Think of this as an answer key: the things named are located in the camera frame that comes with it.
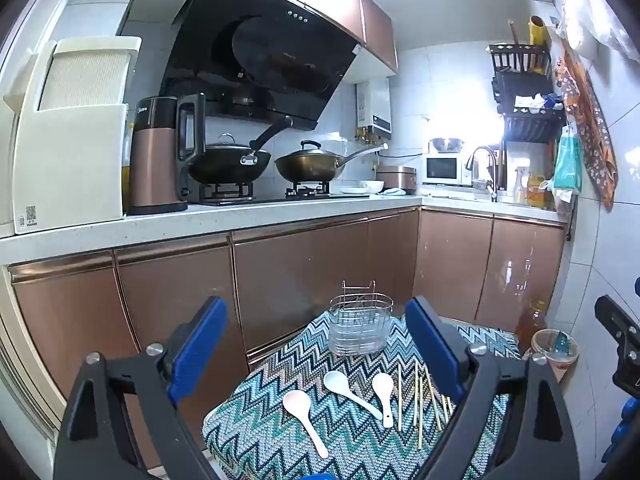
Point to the white bowl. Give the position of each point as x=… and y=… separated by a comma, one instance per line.
x=372, y=186

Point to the copper electric kettle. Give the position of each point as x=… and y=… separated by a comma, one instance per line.
x=155, y=160

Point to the bronze wok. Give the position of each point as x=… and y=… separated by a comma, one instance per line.
x=305, y=169

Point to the clear spray bottle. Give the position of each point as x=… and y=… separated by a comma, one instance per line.
x=521, y=187

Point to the white water heater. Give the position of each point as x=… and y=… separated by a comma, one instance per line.
x=375, y=105

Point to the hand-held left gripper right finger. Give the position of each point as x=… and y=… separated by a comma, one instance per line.
x=432, y=345

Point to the white countertop appliance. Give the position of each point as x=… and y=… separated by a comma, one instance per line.
x=70, y=160

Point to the black range hood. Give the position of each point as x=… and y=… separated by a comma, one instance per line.
x=260, y=50

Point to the white plate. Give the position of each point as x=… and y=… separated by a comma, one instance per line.
x=352, y=190

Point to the person's right hand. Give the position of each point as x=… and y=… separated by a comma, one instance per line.
x=625, y=435

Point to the yellow roll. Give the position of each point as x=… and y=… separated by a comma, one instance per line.
x=539, y=40

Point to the yellow oil bottle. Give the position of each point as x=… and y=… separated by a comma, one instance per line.
x=540, y=194

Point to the teal hanging bag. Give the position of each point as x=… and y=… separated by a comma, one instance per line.
x=567, y=165

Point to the copper rice cooker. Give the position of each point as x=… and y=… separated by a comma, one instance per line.
x=397, y=177

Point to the steel kitchen faucet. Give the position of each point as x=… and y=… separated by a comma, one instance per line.
x=490, y=170

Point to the white plastic bag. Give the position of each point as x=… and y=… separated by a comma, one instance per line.
x=600, y=25

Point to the glass lid of black wok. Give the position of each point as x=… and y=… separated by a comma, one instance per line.
x=227, y=142

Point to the glass lid of bronze wok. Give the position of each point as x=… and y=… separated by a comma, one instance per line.
x=311, y=150

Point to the zigzag knitted cloth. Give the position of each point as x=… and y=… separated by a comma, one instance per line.
x=350, y=442

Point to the black dish rack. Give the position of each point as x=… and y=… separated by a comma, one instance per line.
x=525, y=85

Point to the white microwave oven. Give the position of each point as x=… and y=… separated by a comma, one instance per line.
x=442, y=169

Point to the white plastic spoon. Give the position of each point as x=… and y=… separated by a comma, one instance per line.
x=336, y=381
x=384, y=385
x=296, y=402

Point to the brown patterned apron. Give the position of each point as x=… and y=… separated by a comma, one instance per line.
x=595, y=135

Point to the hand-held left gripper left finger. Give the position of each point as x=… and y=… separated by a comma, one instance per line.
x=200, y=345

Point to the copper kitchen base cabinet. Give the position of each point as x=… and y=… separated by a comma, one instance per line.
x=300, y=270

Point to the gas stove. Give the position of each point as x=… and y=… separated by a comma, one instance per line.
x=260, y=195

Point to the amber oil bottle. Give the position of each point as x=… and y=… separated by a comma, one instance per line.
x=534, y=327

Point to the black wok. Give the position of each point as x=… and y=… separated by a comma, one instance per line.
x=225, y=167

